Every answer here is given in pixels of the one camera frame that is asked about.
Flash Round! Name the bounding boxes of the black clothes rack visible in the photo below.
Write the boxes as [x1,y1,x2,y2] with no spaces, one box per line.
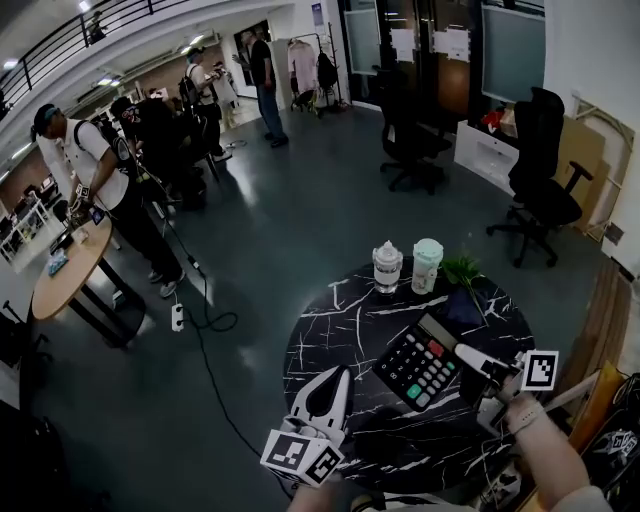
[286,21,347,119]

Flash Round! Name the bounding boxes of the pale wristband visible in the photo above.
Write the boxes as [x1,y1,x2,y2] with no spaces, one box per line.
[504,398,546,437]

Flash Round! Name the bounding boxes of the clear bottle with white lid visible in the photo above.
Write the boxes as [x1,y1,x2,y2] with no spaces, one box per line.
[371,240,405,295]

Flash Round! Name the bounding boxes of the wooden frame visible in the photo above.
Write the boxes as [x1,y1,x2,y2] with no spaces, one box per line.
[571,96,637,242]

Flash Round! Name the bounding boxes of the black calculator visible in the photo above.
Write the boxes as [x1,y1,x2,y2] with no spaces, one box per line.
[372,312,464,414]

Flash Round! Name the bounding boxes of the person's right forearm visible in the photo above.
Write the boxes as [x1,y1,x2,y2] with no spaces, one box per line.
[510,413,604,512]

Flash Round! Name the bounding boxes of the red item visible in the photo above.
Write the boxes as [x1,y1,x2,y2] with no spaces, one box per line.
[480,109,507,134]

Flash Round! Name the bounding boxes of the dark blue cloth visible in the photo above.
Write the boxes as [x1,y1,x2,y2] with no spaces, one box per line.
[446,285,489,327]

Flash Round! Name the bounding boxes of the brown cardboard sheets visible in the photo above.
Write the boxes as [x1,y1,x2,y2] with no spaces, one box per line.
[553,114,612,232]

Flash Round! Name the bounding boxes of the white paper notice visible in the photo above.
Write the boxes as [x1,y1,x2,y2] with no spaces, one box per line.
[432,27,472,63]
[390,27,417,64]

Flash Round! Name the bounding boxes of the green leafy plant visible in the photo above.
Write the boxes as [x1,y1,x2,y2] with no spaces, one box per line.
[439,253,490,327]

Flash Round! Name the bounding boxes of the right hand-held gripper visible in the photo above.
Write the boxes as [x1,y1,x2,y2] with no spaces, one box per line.
[453,343,560,437]

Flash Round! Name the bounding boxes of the black floor cable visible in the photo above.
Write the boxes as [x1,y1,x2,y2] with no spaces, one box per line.
[162,199,296,501]

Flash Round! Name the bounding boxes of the white cables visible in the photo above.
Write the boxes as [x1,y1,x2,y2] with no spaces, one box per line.
[477,433,524,509]

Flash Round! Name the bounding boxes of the person's left forearm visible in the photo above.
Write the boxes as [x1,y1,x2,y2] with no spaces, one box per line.
[288,473,354,512]

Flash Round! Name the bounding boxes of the mint green lidded cup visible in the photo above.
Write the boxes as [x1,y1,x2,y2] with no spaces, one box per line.
[410,237,445,297]

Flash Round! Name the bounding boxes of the round wooden table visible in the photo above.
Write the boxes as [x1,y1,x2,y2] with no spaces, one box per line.
[30,214,147,350]

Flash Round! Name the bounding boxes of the black hanging bag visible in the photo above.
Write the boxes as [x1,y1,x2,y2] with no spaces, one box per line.
[316,51,339,92]

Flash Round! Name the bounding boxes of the black office chair with armrests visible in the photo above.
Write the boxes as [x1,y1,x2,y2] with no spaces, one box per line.
[485,86,595,269]

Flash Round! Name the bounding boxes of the pink shirt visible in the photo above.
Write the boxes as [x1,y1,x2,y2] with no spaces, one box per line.
[286,39,320,97]

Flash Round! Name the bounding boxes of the wooden shelf unit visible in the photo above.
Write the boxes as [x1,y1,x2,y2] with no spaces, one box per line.
[552,257,640,454]

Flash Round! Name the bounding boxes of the frosted glass panel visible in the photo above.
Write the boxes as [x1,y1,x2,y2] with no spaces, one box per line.
[343,6,383,77]
[480,3,547,104]

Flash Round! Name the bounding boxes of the black balcony railing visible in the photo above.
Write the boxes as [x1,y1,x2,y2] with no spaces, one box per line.
[0,0,167,110]

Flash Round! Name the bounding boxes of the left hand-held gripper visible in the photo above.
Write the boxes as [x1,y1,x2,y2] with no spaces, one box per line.
[260,365,355,489]

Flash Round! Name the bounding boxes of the white cabinet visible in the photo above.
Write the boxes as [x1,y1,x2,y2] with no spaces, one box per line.
[453,119,521,194]

